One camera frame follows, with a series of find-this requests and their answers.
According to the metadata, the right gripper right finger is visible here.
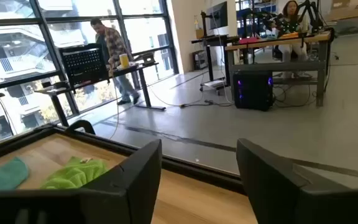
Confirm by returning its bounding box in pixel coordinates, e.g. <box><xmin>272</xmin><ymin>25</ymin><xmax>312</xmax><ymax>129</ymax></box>
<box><xmin>236</xmin><ymin>138</ymin><xmax>351</xmax><ymax>224</ymax></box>

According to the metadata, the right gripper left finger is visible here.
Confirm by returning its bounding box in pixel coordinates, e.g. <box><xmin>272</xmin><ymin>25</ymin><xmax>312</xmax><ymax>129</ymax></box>
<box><xmin>80</xmin><ymin>139</ymin><xmax>163</xmax><ymax>224</ymax></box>

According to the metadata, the green cloth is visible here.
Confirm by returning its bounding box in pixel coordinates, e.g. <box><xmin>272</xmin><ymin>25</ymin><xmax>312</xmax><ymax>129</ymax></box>
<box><xmin>40</xmin><ymin>156</ymin><xmax>109</xmax><ymax>190</ymax></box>

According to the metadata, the teal microfiber towel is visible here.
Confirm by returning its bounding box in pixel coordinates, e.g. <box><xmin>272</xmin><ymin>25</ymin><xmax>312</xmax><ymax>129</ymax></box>
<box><xmin>0</xmin><ymin>156</ymin><xmax>30</xmax><ymax>191</ymax></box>

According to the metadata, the black standing desk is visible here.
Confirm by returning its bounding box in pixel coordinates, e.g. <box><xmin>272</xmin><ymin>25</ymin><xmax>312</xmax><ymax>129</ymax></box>
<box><xmin>34</xmin><ymin>61</ymin><xmax>167</xmax><ymax>128</ymax></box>

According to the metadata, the black computer tower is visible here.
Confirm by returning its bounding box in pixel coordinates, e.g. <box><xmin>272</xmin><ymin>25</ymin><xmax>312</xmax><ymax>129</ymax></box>
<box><xmin>232</xmin><ymin>70</ymin><xmax>274</xmax><ymax>112</ymax></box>

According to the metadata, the white wheeled base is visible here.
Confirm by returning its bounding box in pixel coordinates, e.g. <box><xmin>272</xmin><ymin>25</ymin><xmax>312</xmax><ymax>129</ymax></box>
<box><xmin>199</xmin><ymin>78</ymin><xmax>227</xmax><ymax>93</ymax></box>

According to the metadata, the wooden top workbench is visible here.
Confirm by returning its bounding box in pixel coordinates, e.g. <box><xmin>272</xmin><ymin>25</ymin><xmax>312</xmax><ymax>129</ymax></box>
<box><xmin>224</xmin><ymin>30</ymin><xmax>333</xmax><ymax>108</ymax></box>

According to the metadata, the yellow cup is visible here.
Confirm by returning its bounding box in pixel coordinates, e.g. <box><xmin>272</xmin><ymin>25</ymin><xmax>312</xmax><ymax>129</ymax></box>
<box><xmin>119</xmin><ymin>53</ymin><xmax>131</xmax><ymax>70</ymax></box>

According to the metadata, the black laptop stand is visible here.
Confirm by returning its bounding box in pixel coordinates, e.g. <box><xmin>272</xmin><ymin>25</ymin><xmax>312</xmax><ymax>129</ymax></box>
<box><xmin>133</xmin><ymin>52</ymin><xmax>156</xmax><ymax>67</ymax></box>

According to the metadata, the black perforated panel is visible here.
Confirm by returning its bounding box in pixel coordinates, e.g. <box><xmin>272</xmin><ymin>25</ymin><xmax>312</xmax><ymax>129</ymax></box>
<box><xmin>58</xmin><ymin>43</ymin><xmax>111</xmax><ymax>91</ymax></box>

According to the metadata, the person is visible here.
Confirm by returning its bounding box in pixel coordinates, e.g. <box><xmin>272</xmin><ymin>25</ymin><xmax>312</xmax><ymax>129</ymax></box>
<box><xmin>89</xmin><ymin>17</ymin><xmax>141</xmax><ymax>106</ymax></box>
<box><xmin>273</xmin><ymin>0</ymin><xmax>313</xmax><ymax>78</ymax></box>

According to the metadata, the small black box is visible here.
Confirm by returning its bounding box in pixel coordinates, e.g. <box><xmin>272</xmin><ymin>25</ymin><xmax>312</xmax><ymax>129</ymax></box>
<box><xmin>192</xmin><ymin>50</ymin><xmax>209</xmax><ymax>70</ymax></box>

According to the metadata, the pink cloth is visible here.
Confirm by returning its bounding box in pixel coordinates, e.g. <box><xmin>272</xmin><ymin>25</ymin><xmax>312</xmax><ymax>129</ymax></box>
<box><xmin>237</xmin><ymin>37</ymin><xmax>261</xmax><ymax>45</ymax></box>

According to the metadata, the orange item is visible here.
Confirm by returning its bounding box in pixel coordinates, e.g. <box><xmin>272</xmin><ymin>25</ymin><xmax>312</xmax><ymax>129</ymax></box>
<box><xmin>278</xmin><ymin>31</ymin><xmax>300</xmax><ymax>40</ymax></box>

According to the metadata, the black monitor desk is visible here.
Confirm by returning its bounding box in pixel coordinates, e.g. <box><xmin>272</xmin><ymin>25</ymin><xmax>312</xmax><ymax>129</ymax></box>
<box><xmin>190</xmin><ymin>34</ymin><xmax>241</xmax><ymax>91</ymax></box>

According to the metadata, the black monitor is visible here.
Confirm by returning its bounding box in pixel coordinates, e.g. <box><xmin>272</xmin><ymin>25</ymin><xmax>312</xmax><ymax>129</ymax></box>
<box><xmin>208</xmin><ymin>1</ymin><xmax>229</xmax><ymax>30</ymax></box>

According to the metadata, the wooden shelf rack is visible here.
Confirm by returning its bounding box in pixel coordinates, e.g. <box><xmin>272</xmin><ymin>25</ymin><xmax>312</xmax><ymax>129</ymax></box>
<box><xmin>324</xmin><ymin>0</ymin><xmax>358</xmax><ymax>35</ymax></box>

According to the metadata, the black frame bracket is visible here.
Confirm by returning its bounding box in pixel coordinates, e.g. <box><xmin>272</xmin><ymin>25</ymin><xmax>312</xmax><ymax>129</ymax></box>
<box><xmin>65</xmin><ymin>119</ymin><xmax>96</xmax><ymax>136</ymax></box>

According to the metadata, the black floor cable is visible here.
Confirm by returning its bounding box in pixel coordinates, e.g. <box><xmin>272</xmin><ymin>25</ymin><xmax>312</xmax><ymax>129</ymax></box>
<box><xmin>149</xmin><ymin>83</ymin><xmax>236</xmax><ymax>109</ymax></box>

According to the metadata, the black framed window wall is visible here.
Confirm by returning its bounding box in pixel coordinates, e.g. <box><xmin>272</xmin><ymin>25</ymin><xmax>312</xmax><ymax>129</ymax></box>
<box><xmin>0</xmin><ymin>0</ymin><xmax>180</xmax><ymax>149</ymax></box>

